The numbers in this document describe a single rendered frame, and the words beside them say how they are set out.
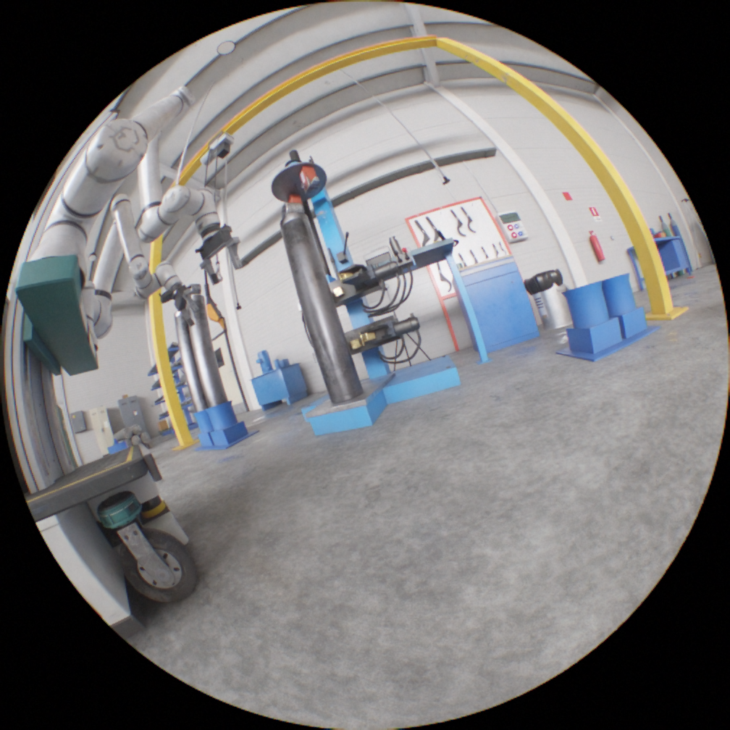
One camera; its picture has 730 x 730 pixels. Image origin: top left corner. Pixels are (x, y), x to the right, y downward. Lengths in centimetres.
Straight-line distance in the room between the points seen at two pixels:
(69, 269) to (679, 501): 110
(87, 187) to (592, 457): 118
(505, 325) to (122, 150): 272
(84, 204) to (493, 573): 99
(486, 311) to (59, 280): 269
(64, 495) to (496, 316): 275
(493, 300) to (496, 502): 220
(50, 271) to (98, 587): 53
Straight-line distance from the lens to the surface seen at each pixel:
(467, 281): 248
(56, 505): 48
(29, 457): 69
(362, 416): 119
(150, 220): 87
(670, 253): 679
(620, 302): 165
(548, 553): 42
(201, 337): 228
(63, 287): 58
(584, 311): 143
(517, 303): 259
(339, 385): 129
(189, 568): 60
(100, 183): 62
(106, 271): 135
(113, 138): 62
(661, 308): 222
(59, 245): 62
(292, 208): 178
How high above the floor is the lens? 36
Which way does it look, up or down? 2 degrees down
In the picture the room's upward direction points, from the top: 18 degrees counter-clockwise
